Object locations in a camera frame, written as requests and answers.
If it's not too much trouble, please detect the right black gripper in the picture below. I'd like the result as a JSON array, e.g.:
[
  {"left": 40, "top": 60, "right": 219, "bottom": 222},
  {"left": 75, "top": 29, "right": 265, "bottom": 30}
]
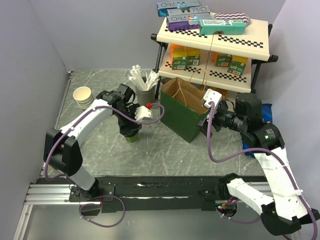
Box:
[{"left": 194, "top": 100, "right": 247, "bottom": 138}]

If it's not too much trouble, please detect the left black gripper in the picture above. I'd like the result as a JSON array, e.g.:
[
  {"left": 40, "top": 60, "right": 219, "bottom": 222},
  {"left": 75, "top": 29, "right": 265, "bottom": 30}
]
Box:
[{"left": 114, "top": 103, "right": 142, "bottom": 135}]

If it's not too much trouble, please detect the green paper coffee cup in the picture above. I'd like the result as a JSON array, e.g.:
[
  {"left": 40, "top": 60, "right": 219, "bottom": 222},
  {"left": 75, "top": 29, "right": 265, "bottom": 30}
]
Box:
[{"left": 125, "top": 133, "right": 139, "bottom": 143}]

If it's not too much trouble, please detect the green paper gift bag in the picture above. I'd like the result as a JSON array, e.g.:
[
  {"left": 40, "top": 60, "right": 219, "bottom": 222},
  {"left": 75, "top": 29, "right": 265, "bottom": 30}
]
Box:
[{"left": 160, "top": 73, "right": 208, "bottom": 143}]

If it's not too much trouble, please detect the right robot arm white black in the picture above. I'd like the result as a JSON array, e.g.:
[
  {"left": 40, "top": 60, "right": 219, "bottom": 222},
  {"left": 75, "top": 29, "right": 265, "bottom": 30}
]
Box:
[{"left": 199, "top": 89, "right": 320, "bottom": 240}]

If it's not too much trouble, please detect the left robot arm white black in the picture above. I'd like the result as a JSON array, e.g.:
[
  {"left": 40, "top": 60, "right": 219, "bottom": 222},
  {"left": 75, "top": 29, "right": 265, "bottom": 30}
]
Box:
[{"left": 43, "top": 84, "right": 142, "bottom": 201}]

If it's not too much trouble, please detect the orange snack packet lower shelf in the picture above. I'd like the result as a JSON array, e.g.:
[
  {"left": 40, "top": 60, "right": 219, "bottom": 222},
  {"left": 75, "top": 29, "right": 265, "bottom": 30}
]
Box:
[{"left": 211, "top": 87, "right": 228, "bottom": 100}]

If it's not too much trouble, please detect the grey straw holder cup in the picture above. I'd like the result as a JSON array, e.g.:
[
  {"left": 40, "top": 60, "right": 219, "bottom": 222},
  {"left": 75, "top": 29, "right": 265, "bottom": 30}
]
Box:
[{"left": 135, "top": 86, "right": 156, "bottom": 106}]

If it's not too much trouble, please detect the blue Doritos chip bag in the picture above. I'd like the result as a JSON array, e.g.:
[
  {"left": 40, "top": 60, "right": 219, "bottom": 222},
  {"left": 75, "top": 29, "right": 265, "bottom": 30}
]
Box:
[{"left": 242, "top": 103, "right": 273, "bottom": 158}]

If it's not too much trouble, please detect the yellow green box far right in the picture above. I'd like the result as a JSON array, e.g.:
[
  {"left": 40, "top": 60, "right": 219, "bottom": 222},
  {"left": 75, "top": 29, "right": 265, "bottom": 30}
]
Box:
[{"left": 227, "top": 55, "right": 248, "bottom": 77}]

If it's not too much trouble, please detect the stack of paper cups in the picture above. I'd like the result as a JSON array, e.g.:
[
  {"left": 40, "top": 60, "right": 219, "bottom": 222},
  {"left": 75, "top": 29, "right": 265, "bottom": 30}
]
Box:
[{"left": 72, "top": 86, "right": 94, "bottom": 111}]

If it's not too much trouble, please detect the cream checkered two-tier shelf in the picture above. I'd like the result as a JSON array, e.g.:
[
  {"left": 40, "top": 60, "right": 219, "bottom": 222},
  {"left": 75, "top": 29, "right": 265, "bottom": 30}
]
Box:
[{"left": 150, "top": 19, "right": 279, "bottom": 93}]

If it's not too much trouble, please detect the orange green crayon box right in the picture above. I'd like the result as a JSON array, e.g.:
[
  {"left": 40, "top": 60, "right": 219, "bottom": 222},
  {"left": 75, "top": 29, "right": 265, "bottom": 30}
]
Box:
[{"left": 213, "top": 52, "right": 233, "bottom": 67}]

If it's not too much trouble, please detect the yellow green crayon box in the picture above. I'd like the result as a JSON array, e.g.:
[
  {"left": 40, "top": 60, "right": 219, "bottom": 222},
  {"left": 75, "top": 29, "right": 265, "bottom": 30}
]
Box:
[{"left": 186, "top": 47, "right": 201, "bottom": 66}]

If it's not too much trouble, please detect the orange yellow crayon box left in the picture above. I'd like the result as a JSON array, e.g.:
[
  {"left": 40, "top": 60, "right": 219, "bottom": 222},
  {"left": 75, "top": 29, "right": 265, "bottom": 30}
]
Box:
[{"left": 170, "top": 44, "right": 188, "bottom": 71}]

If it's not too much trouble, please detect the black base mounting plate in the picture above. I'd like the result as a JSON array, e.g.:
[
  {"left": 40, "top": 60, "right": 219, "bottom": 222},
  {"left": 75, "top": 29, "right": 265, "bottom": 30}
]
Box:
[{"left": 69, "top": 176, "right": 232, "bottom": 213}]

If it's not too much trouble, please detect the teal long box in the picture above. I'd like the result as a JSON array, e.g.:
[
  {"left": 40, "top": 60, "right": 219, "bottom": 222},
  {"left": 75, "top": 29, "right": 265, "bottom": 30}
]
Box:
[{"left": 199, "top": 19, "right": 246, "bottom": 35}]

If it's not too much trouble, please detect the purple white wavy pouch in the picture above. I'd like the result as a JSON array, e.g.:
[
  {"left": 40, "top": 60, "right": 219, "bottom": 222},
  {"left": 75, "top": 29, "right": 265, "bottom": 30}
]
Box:
[{"left": 213, "top": 12, "right": 251, "bottom": 26}]

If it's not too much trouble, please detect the purple R.O toothpaste box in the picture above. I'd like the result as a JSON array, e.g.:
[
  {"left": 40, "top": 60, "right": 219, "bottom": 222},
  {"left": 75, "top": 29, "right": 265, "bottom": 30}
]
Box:
[{"left": 166, "top": 12, "right": 212, "bottom": 31}]

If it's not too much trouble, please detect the grey R.O toothpaste box middle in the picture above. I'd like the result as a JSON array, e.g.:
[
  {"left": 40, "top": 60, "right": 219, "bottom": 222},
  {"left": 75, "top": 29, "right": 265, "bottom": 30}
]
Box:
[{"left": 167, "top": 6, "right": 210, "bottom": 16}]

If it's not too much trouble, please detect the blue R.O toothpaste box top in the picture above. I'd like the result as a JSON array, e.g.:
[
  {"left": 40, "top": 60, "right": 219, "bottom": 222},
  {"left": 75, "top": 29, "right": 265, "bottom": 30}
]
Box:
[{"left": 156, "top": 0, "right": 202, "bottom": 17}]

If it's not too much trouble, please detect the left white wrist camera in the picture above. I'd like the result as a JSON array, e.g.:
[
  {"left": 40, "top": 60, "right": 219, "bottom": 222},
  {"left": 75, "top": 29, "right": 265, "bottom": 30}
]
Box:
[{"left": 134, "top": 106, "right": 153, "bottom": 122}]

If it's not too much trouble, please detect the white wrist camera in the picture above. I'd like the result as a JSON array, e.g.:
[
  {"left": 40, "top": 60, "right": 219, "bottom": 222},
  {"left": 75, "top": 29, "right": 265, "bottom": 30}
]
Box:
[
  {"left": 134, "top": 106, "right": 153, "bottom": 122},
  {"left": 202, "top": 89, "right": 222, "bottom": 109}
]

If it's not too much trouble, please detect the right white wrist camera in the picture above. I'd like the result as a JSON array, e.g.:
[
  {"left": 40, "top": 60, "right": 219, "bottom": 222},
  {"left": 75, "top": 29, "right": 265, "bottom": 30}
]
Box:
[{"left": 202, "top": 89, "right": 222, "bottom": 109}]

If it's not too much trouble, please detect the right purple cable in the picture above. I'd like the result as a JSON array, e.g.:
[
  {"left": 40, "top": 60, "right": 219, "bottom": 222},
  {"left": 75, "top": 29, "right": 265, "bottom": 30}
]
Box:
[{"left": 206, "top": 101, "right": 318, "bottom": 240}]

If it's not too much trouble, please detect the purple cable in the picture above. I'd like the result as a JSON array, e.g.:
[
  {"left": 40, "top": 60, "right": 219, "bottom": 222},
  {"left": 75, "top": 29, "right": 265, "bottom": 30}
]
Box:
[
  {"left": 43, "top": 102, "right": 166, "bottom": 228},
  {"left": 206, "top": 101, "right": 318, "bottom": 240}
]

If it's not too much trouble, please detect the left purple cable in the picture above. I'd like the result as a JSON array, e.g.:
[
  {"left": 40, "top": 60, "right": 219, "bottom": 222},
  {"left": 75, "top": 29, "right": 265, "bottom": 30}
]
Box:
[{"left": 43, "top": 102, "right": 166, "bottom": 228}]

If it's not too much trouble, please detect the aluminium rail frame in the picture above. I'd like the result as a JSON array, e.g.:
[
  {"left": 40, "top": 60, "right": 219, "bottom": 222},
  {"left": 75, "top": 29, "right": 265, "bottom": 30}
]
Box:
[{"left": 13, "top": 184, "right": 275, "bottom": 240}]

